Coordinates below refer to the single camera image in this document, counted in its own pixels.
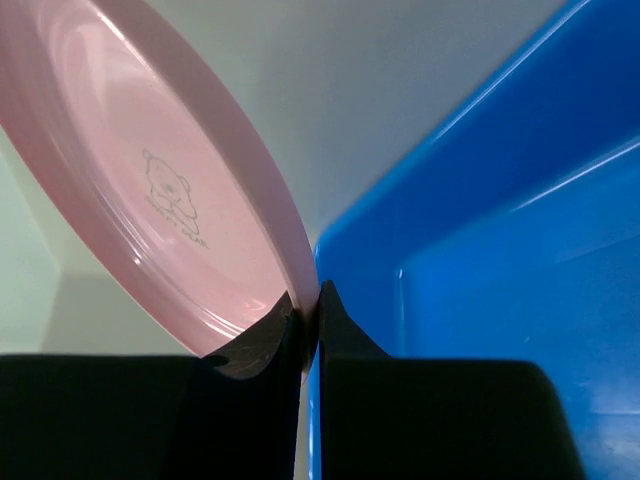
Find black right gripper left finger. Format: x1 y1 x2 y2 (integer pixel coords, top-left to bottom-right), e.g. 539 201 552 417
1 296 302 479

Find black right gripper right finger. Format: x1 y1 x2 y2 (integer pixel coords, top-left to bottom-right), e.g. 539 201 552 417
318 282 585 479

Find pink plastic plate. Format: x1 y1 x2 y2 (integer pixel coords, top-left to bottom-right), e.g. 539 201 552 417
1 1 319 366

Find blue plastic bin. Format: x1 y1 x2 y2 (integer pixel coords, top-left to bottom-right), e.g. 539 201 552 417
315 1 639 479

